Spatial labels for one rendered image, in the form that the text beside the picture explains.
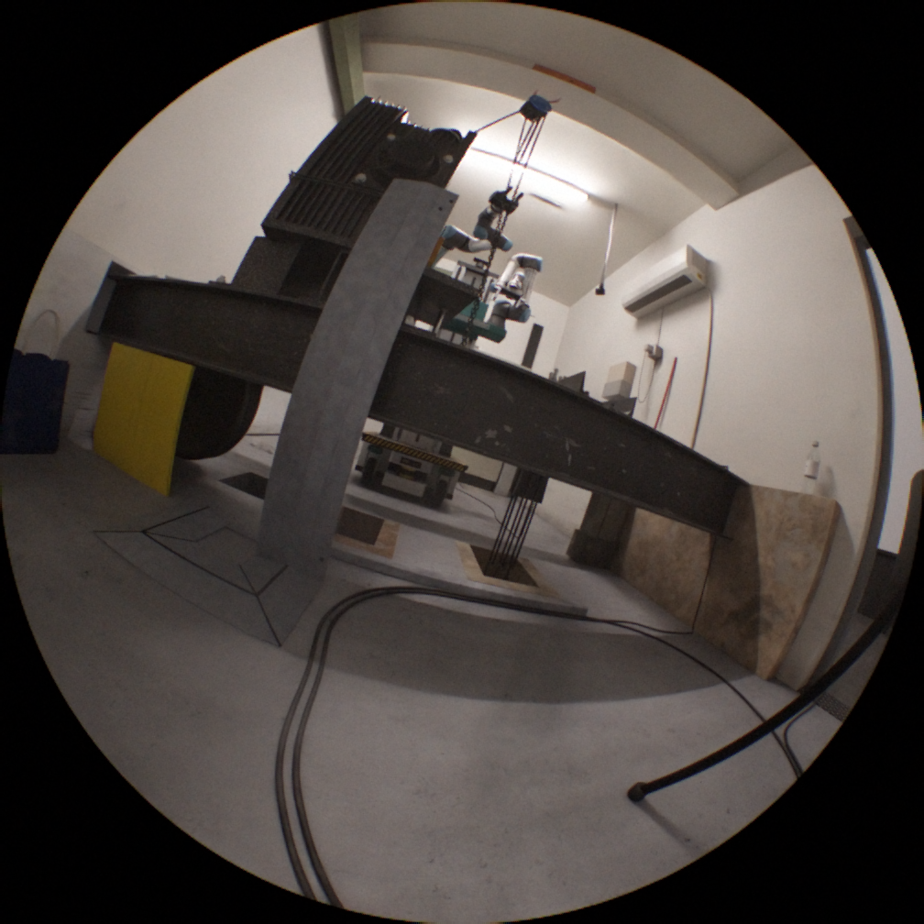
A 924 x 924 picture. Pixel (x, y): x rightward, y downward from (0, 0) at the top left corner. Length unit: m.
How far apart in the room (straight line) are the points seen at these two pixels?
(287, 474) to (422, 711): 0.56
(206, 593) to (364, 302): 0.69
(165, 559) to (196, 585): 0.11
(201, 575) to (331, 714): 0.38
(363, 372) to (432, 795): 0.76
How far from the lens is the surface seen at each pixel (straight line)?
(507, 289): 1.99
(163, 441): 1.13
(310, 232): 1.08
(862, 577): 1.56
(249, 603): 0.68
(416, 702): 0.58
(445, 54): 2.63
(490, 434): 0.89
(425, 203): 0.93
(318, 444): 0.74
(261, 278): 1.11
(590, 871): 0.52
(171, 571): 0.75
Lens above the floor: 0.41
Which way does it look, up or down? 2 degrees down
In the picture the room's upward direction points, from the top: 18 degrees clockwise
